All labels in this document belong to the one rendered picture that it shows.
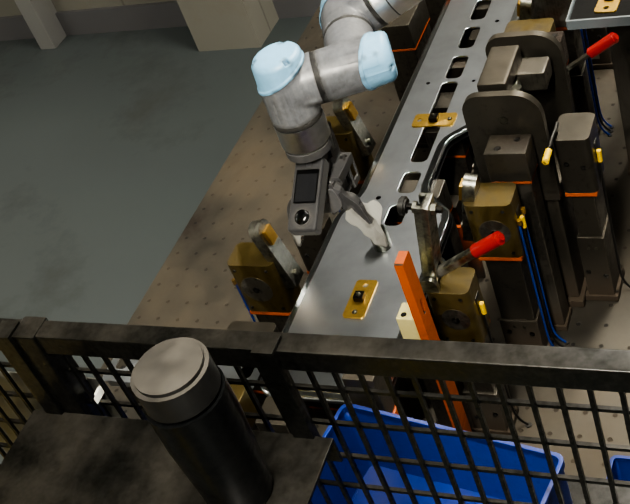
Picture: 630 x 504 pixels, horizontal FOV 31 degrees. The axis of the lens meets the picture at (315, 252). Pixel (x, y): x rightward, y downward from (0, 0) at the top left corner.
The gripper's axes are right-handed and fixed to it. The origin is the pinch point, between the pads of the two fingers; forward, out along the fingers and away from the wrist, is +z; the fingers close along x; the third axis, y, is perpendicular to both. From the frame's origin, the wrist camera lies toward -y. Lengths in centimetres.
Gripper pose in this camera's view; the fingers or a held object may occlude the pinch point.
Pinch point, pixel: (341, 250)
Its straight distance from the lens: 175.6
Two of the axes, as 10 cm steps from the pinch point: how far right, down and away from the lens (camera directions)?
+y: 3.3, -6.9, 6.5
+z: 3.0, 7.2, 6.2
